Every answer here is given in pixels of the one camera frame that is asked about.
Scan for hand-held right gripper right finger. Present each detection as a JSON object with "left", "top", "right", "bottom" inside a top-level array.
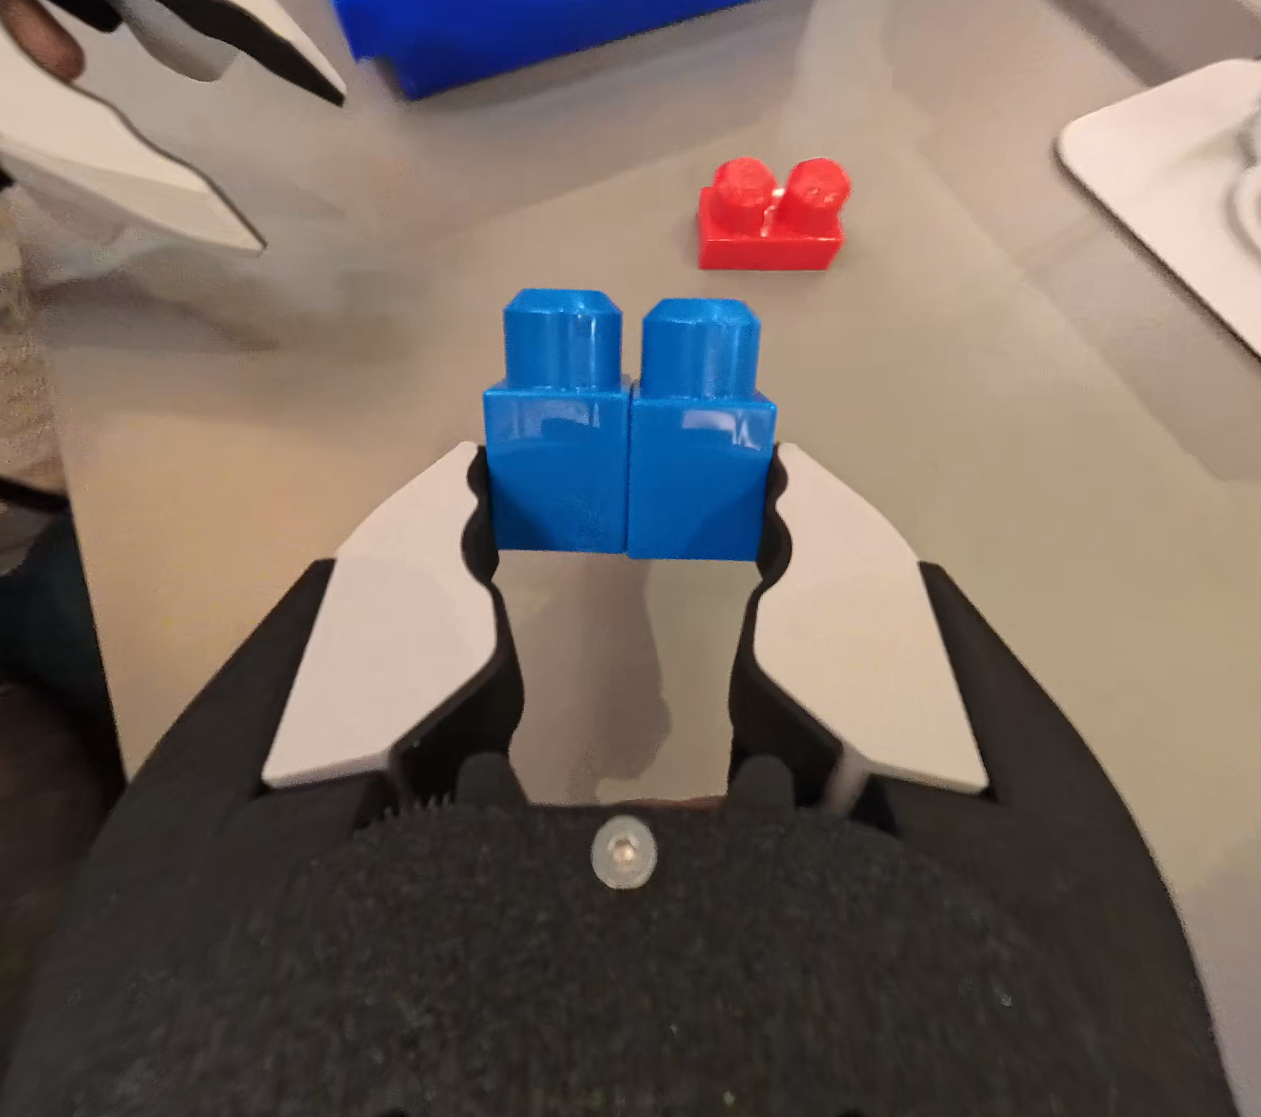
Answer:
[{"left": 727, "top": 441, "right": 990, "bottom": 817}]

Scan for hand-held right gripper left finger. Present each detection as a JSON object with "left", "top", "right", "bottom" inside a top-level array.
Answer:
[{"left": 262, "top": 441, "right": 526, "bottom": 792}]

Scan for blue one-stud block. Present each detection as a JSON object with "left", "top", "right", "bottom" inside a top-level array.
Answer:
[
  {"left": 483, "top": 287, "right": 632, "bottom": 556},
  {"left": 625, "top": 296, "right": 782, "bottom": 563}
]

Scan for red two-stud block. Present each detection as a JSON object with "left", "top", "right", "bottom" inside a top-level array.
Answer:
[{"left": 696, "top": 156, "right": 856, "bottom": 269}]

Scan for grey desk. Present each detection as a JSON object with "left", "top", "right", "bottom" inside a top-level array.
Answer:
[{"left": 38, "top": 0, "right": 1261, "bottom": 1117}]

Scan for person's left hand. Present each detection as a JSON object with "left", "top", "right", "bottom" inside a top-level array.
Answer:
[{"left": 0, "top": 0, "right": 88, "bottom": 83}]

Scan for white instruction stand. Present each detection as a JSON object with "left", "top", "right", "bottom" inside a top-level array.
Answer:
[{"left": 1055, "top": 60, "right": 1261, "bottom": 360}]

